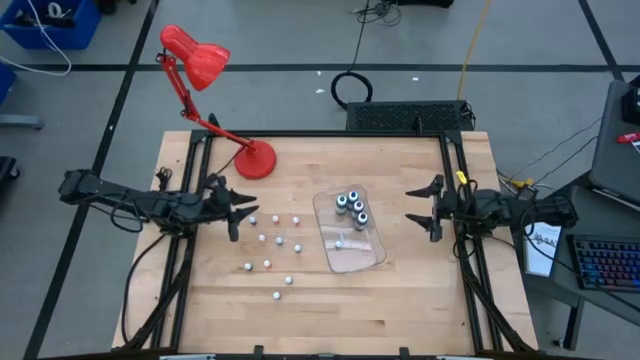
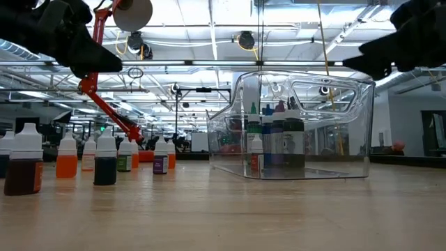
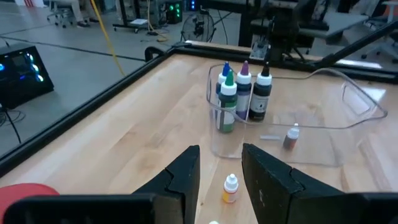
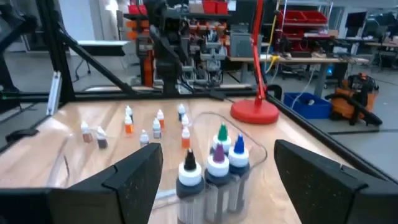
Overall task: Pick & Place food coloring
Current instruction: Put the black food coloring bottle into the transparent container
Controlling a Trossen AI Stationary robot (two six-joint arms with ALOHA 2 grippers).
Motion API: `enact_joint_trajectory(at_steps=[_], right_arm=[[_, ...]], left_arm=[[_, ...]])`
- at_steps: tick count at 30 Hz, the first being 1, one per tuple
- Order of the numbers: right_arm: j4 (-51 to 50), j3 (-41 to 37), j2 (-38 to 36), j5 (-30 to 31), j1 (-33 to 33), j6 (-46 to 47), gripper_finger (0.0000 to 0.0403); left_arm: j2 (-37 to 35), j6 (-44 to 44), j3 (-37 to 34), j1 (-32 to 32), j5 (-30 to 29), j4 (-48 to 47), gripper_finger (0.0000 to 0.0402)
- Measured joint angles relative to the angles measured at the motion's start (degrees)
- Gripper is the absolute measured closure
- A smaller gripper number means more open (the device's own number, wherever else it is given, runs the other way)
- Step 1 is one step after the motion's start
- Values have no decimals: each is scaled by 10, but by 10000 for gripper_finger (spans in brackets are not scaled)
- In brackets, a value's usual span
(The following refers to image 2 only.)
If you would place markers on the small orange dropper bottle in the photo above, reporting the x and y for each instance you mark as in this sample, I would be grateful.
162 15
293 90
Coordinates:
171 161
135 160
67 165

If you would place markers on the large green food colouring bottle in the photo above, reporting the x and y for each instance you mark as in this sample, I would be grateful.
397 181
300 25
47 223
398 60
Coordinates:
254 127

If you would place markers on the white board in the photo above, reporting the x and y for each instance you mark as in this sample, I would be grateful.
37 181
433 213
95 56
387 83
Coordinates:
200 142

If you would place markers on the clear plastic bin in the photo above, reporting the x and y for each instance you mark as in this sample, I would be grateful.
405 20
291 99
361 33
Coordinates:
362 146

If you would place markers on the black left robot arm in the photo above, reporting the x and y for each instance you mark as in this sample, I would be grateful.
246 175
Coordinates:
5 10

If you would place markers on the black pole stand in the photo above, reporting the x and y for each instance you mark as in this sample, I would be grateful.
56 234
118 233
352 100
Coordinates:
176 118

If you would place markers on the small green dropper bottle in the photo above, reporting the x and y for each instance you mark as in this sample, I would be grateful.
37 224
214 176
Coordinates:
124 163

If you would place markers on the dark display screen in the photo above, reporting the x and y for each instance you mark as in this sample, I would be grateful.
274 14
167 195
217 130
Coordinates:
433 134

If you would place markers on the large black food colouring bottle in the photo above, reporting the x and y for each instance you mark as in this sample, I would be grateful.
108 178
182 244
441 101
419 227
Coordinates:
293 139

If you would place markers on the small purple dropper bottle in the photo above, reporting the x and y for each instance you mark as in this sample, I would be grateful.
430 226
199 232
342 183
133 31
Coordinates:
160 165

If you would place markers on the small brown dropper bottle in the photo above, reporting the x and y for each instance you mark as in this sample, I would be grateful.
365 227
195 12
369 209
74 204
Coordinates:
22 174

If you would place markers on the large blue food colouring bottle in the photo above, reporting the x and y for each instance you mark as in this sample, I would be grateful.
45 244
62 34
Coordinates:
267 139

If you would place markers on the red desk lamp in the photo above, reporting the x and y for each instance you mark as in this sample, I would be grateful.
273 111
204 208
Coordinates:
130 15

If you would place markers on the person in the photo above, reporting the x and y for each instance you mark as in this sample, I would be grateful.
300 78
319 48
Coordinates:
399 145

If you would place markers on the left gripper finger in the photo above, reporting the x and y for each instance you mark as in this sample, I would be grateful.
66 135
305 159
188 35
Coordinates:
94 64
78 31

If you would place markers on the small black dropper bottle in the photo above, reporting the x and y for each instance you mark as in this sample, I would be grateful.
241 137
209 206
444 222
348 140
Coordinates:
104 171

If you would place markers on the small dark blue dropper bottle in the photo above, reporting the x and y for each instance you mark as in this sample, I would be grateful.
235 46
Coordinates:
4 164

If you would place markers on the black aluminium rig frame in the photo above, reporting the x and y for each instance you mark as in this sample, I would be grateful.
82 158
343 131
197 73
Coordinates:
260 42

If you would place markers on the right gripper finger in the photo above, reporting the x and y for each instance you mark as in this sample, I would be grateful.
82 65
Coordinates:
400 43
380 66

